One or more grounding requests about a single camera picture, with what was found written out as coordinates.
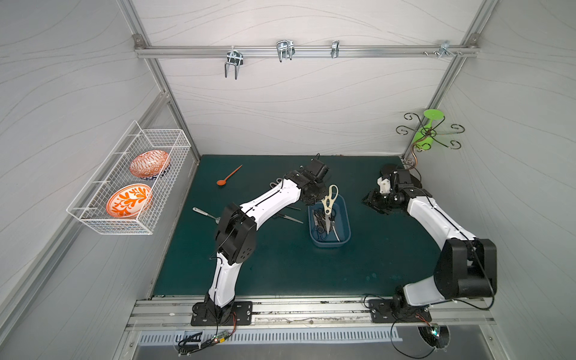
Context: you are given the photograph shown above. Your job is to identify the cream handled kitchen scissors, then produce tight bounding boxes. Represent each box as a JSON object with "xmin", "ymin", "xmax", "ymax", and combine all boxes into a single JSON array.
[{"xmin": 321, "ymin": 184, "xmax": 339, "ymax": 234}]

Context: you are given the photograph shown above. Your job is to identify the blue plastic storage box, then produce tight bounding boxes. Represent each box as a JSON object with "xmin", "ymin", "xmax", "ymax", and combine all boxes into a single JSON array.
[{"xmin": 307, "ymin": 195, "xmax": 352, "ymax": 248}]

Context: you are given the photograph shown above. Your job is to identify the black handled large scissors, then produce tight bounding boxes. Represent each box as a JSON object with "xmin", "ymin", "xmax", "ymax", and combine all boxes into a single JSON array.
[{"xmin": 331, "ymin": 224, "xmax": 341, "ymax": 242}]

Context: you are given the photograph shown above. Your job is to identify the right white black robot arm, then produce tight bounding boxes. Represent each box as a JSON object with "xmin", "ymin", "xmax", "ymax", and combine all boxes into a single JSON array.
[{"xmin": 362, "ymin": 164, "xmax": 497, "ymax": 312}]

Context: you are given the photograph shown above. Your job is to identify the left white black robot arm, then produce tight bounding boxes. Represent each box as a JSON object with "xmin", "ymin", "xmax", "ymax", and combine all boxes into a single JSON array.
[{"xmin": 204, "ymin": 158, "xmax": 329, "ymax": 320}]

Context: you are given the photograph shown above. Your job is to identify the black scissors lower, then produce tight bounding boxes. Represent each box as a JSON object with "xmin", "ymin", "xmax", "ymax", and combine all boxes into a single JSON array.
[{"xmin": 273, "ymin": 213, "xmax": 304, "ymax": 224}]

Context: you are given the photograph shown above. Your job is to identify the black metal cup tree stand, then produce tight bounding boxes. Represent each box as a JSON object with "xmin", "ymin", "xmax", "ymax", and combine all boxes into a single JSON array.
[{"xmin": 395, "ymin": 109, "xmax": 466, "ymax": 170}]

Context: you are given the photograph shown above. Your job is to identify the green plastic cup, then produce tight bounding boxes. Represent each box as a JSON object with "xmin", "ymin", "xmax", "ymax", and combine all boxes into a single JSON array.
[{"xmin": 412, "ymin": 109, "xmax": 446, "ymax": 151}]

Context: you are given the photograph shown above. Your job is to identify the orange plastic spoon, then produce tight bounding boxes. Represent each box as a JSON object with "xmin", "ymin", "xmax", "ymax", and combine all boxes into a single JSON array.
[{"xmin": 217, "ymin": 165, "xmax": 242, "ymax": 187}]

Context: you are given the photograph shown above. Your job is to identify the metal hook middle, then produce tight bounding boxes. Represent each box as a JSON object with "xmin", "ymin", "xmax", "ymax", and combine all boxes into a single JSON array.
[{"xmin": 276, "ymin": 40, "xmax": 296, "ymax": 62}]

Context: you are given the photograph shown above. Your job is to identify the metal hook small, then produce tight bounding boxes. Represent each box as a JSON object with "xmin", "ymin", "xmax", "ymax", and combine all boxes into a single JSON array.
[{"xmin": 331, "ymin": 40, "xmax": 340, "ymax": 59}]

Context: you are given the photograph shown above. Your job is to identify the metal hook left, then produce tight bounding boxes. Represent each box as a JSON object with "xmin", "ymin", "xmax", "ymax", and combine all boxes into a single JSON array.
[{"xmin": 224, "ymin": 49, "xmax": 244, "ymax": 80}]

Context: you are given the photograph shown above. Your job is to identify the metal hook right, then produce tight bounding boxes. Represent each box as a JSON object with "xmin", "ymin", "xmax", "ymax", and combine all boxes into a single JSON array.
[{"xmin": 423, "ymin": 41, "xmax": 463, "ymax": 59}]

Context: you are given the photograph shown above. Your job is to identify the orange patterned bowl upper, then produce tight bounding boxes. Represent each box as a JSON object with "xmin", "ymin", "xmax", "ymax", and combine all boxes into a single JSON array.
[{"xmin": 128, "ymin": 150, "xmax": 171, "ymax": 181}]

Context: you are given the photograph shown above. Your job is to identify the orange patterned bowl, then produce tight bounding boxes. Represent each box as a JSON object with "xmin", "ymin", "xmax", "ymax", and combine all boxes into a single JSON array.
[
  {"xmin": 128, "ymin": 150, "xmax": 171, "ymax": 181},
  {"xmin": 106, "ymin": 183, "xmax": 152, "ymax": 219}
]

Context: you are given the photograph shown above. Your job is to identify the orange patterned bowl lower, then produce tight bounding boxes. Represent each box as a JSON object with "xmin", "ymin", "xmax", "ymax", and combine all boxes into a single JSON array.
[{"xmin": 106, "ymin": 183, "xmax": 152, "ymax": 219}]

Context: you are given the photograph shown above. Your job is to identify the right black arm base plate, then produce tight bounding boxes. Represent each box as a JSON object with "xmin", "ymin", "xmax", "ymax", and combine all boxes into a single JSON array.
[{"xmin": 364, "ymin": 298, "xmax": 432, "ymax": 324}]

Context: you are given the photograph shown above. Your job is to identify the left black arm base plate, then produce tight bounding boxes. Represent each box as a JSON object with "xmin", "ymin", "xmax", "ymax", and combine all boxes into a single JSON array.
[{"xmin": 190, "ymin": 298, "xmax": 253, "ymax": 327}]

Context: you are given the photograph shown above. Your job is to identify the white wire basket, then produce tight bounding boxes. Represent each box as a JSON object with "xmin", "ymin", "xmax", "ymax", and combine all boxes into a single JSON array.
[{"xmin": 67, "ymin": 122, "xmax": 191, "ymax": 236}]

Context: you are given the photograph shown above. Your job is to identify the white perforated cable duct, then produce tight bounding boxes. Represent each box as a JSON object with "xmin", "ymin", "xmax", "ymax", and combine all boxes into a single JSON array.
[{"xmin": 138, "ymin": 326, "xmax": 403, "ymax": 347}]

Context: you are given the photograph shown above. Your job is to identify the aluminium front rail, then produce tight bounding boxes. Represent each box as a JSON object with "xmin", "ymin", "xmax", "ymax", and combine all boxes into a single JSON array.
[{"xmin": 125, "ymin": 295, "xmax": 496, "ymax": 331}]

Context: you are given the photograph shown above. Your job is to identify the aluminium rail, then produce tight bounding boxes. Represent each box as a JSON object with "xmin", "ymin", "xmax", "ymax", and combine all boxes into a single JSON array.
[
  {"xmin": 135, "ymin": 43, "xmax": 481, "ymax": 60},
  {"xmin": 125, "ymin": 295, "xmax": 496, "ymax": 331}
]

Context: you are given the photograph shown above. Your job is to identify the aluminium top rail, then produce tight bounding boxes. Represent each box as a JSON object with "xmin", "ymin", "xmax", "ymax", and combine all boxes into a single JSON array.
[{"xmin": 135, "ymin": 43, "xmax": 481, "ymax": 60}]

